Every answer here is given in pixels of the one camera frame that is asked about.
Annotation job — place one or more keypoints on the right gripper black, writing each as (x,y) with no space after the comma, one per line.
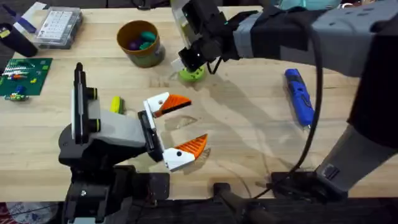
(208,34)

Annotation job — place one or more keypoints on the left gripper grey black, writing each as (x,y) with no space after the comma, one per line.
(121,130)

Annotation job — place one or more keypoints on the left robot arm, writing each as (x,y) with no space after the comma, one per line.
(93,193)

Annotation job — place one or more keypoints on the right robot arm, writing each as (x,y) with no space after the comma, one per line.
(342,40)

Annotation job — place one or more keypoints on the yellow green toy vegetable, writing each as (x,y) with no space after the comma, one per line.
(117,105)

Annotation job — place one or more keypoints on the blue electric screwdriver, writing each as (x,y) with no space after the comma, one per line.
(299,96)

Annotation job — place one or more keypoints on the green disc with holes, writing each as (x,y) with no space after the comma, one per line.
(196,74)

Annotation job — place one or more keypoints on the right wrist upright plate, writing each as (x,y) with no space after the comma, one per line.
(182,21)

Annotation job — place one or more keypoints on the brown tub with toys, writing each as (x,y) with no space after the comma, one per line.
(140,43)

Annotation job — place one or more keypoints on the left wrist upright black plate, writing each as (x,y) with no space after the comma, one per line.
(79,102)

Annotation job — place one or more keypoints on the clear plastic parts box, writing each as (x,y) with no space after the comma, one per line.
(57,28)

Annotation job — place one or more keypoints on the teal object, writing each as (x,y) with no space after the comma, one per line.
(308,3)

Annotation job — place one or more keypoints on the green board with blocks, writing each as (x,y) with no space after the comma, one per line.
(26,76)

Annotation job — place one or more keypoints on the white and blue box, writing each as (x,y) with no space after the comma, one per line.
(29,17)

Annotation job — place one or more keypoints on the black cylinder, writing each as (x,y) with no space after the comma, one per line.
(17,40)

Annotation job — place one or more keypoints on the black rail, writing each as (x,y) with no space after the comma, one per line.
(199,211)

